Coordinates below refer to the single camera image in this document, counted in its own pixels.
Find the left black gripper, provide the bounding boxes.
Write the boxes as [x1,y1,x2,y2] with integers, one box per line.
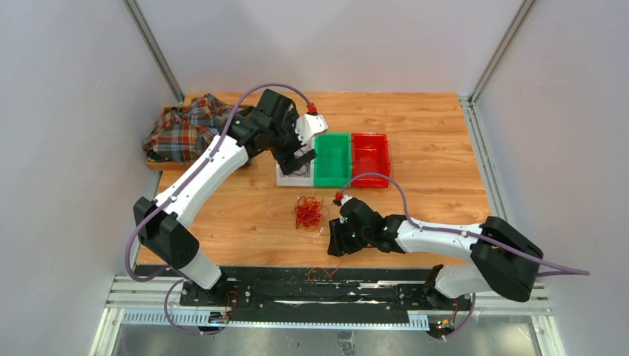
[269,110,318,174]

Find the red orange cables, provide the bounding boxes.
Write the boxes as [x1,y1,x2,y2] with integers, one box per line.
[294,195,330,232]

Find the orange cable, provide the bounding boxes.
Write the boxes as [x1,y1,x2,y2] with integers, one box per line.
[306,231,341,283]

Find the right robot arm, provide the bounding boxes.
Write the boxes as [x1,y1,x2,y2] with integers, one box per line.
[328,196,543,309]

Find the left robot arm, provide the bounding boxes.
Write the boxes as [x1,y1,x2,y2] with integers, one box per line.
[124,83,329,306]

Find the white plastic bin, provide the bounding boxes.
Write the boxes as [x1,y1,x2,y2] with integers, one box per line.
[276,138,315,187]

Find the green plastic bin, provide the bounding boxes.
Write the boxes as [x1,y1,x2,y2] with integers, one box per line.
[314,133,352,187]

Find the red plastic bin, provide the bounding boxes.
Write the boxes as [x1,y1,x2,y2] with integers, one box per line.
[350,133,391,188]

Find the plaid shirt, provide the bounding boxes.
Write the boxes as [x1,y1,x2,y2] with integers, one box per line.
[142,93,247,165]

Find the wooden tray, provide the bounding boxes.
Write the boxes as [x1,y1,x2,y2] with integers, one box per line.
[145,104,257,172]

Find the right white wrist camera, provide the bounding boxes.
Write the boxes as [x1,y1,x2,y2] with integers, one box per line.
[333,192,353,208]

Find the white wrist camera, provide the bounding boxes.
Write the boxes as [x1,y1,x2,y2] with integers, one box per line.
[294,114,329,145]
[333,192,353,208]

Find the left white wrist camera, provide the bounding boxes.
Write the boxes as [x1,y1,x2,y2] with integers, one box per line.
[294,114,329,145]

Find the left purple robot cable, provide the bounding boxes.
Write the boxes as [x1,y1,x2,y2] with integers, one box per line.
[122,82,318,337]

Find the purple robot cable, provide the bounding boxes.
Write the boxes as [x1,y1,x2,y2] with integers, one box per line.
[122,82,318,337]
[333,171,590,341]

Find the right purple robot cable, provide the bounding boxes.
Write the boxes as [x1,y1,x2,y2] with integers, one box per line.
[333,171,590,341]

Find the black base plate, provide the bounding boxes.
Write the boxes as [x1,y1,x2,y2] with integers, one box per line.
[181,266,470,316]

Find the aluminium frame rail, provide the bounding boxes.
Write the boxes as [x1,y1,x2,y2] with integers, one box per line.
[105,274,554,331]

